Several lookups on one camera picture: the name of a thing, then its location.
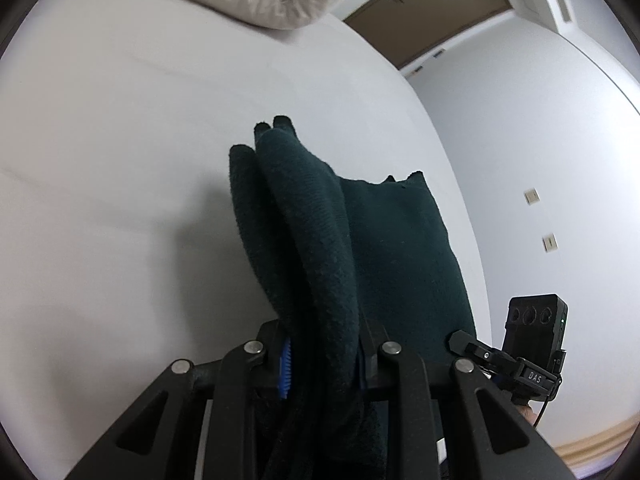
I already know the dark green sweater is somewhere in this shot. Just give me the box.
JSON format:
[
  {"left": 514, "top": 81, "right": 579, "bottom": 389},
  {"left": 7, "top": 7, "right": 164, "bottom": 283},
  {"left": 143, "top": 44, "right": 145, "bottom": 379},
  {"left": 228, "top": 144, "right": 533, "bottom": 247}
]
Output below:
[{"left": 229, "top": 115, "right": 478, "bottom": 480}]

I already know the brown door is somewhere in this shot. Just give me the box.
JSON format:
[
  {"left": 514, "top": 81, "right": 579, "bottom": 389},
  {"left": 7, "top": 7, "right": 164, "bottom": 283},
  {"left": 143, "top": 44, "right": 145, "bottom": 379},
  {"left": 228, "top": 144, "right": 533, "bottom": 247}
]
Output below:
[{"left": 345, "top": 0, "right": 513, "bottom": 71}]

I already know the wooden baseboard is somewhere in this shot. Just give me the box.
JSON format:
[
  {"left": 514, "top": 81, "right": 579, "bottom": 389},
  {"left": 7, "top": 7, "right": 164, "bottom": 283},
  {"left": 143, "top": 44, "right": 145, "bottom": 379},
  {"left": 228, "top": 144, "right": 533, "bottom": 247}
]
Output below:
[{"left": 552, "top": 417, "right": 640, "bottom": 467}]

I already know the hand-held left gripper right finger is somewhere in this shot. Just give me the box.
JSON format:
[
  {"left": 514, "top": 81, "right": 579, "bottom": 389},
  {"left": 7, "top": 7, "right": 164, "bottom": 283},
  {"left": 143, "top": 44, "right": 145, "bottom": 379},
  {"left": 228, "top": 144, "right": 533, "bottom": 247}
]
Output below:
[{"left": 357, "top": 320, "right": 576, "bottom": 480}]

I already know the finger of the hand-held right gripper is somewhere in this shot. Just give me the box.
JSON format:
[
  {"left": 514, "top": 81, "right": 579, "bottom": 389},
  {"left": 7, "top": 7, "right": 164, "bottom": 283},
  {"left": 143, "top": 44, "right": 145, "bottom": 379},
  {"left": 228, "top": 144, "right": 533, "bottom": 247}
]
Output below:
[{"left": 447, "top": 330, "right": 518, "bottom": 376}]

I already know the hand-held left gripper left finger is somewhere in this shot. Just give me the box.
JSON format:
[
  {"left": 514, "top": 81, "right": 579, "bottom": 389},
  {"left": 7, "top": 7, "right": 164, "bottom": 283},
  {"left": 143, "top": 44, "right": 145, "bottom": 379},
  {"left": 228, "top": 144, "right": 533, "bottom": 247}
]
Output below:
[{"left": 65, "top": 320, "right": 293, "bottom": 480}]

